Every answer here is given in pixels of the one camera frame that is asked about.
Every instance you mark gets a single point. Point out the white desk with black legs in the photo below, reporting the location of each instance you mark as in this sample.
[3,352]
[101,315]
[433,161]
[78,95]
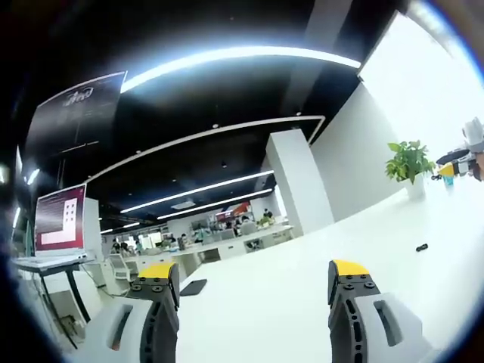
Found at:
[49,262]

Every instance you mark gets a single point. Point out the green plant in white pot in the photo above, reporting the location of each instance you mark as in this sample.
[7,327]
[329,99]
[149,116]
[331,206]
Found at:
[412,166]

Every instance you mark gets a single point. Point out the computer monitor with red screen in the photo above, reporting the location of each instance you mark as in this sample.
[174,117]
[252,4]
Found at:
[60,219]

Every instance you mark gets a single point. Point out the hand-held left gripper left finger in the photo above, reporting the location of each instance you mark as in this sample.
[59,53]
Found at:
[113,325]

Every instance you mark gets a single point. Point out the black plastic buckle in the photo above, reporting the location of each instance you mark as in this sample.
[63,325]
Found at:
[422,248]

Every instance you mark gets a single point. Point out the black flat phone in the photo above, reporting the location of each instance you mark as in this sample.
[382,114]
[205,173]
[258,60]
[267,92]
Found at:
[193,287]

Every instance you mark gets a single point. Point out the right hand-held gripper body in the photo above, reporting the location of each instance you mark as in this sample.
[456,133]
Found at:
[475,132]

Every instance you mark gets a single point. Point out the black hanging ceiling screen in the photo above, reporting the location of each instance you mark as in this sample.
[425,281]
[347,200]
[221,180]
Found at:
[75,113]

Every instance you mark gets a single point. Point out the long curved ceiling light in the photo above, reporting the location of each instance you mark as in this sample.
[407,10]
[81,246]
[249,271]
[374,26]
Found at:
[234,56]

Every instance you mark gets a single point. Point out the small teal cup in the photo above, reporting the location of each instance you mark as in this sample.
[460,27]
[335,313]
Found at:
[449,180]

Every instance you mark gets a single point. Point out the white mesh office chair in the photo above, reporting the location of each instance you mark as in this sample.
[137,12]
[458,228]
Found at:
[120,266]

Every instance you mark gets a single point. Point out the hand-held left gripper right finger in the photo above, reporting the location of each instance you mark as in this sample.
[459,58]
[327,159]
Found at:
[393,325]

